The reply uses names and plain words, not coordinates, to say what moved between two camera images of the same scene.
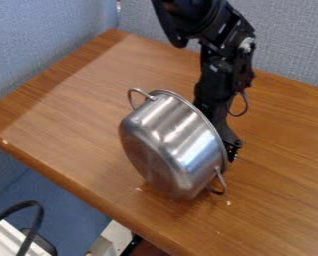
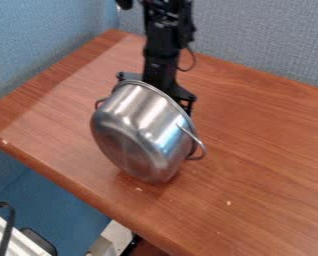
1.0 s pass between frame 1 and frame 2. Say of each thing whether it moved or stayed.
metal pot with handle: moved
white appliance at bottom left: stayed
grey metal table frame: stayed
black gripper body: moved
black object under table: stayed
